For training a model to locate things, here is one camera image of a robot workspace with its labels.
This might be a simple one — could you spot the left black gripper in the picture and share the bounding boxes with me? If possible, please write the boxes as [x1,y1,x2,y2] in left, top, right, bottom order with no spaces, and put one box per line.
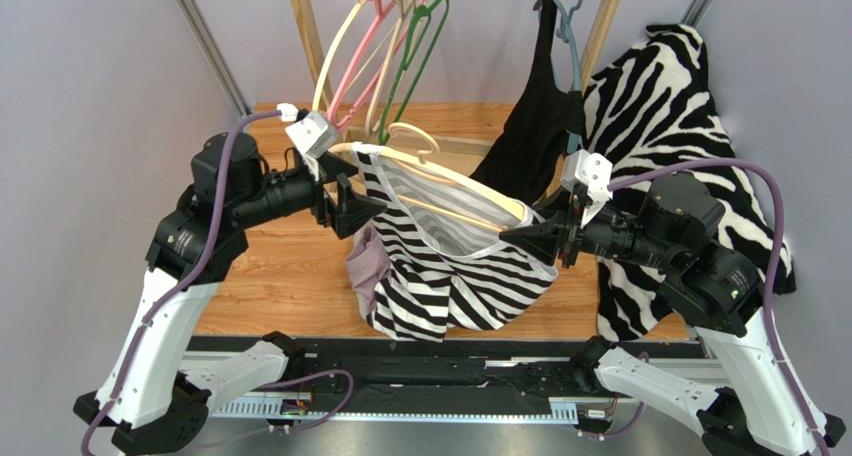
[232,149,387,237]

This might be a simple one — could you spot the mauve pink tank top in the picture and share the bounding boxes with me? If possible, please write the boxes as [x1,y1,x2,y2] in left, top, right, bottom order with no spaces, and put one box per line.
[344,223,391,320]

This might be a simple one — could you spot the beige wooden hanger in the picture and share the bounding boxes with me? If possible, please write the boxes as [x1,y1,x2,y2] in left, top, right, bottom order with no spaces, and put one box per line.
[328,122,527,233]

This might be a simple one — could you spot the striped tank top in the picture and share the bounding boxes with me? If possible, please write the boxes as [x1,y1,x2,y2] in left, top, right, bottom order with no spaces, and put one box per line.
[351,143,559,342]

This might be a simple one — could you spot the green hanger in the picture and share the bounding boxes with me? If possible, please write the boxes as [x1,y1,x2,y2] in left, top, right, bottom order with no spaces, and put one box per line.
[377,0,450,145]

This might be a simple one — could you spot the cream hanger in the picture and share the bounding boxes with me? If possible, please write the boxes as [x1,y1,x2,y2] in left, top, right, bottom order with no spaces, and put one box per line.
[312,0,373,117]

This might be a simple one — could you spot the light pink hanger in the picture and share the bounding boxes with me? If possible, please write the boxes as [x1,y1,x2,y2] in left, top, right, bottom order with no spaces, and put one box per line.
[364,0,430,140]

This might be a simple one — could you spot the grey blue hanger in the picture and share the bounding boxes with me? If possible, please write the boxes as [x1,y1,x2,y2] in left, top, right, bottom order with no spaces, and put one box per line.
[551,0,591,156]

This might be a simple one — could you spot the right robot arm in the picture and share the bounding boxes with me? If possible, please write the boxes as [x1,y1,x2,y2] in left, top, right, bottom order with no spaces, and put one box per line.
[500,172,846,455]

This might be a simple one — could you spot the zebra print blanket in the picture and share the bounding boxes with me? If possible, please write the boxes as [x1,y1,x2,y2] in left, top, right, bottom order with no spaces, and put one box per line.
[581,24,774,342]

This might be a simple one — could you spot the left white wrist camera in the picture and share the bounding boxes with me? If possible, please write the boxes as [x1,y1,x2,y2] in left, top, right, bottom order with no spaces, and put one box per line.
[276,103,339,182]

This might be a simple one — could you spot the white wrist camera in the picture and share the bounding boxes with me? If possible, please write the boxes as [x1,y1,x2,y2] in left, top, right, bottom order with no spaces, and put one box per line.
[276,103,339,182]
[559,149,613,228]

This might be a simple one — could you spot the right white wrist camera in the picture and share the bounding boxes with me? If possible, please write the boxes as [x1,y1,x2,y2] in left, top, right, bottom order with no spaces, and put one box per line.
[559,149,613,228]

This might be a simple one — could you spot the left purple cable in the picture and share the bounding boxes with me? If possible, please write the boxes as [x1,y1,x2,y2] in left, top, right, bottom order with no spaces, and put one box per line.
[79,109,284,456]

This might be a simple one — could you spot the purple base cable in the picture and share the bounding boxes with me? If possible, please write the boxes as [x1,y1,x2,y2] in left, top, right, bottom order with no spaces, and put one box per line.
[259,368,355,432]

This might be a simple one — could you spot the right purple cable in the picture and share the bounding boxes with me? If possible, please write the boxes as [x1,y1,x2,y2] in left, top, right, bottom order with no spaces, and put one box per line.
[608,157,833,456]

